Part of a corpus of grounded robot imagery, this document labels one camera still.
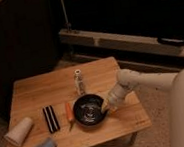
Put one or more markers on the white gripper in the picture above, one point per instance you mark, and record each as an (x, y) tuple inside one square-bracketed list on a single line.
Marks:
[(116, 97)]

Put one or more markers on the black ceramic bowl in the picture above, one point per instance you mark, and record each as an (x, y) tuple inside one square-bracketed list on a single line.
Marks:
[(87, 110)]

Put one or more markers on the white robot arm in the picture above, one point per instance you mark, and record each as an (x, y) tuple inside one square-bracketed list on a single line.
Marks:
[(126, 82)]

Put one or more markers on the clear glass spice bottle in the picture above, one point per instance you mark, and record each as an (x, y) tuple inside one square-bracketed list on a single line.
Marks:
[(78, 80)]

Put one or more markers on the wooden table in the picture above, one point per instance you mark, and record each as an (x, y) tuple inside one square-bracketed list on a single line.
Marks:
[(57, 88)]

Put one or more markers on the black white striped block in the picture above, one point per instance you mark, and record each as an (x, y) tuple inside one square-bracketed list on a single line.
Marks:
[(51, 119)]

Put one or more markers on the long wooden shelf beam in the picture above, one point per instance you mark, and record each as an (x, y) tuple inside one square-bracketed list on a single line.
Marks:
[(123, 42)]

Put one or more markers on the white paper cup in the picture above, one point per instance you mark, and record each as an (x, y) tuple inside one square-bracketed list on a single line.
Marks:
[(18, 134)]

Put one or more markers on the orange handled tool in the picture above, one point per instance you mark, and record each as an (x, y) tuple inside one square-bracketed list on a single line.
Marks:
[(69, 115)]

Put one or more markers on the black handle on shelf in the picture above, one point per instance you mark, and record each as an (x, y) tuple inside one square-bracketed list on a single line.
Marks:
[(170, 42)]

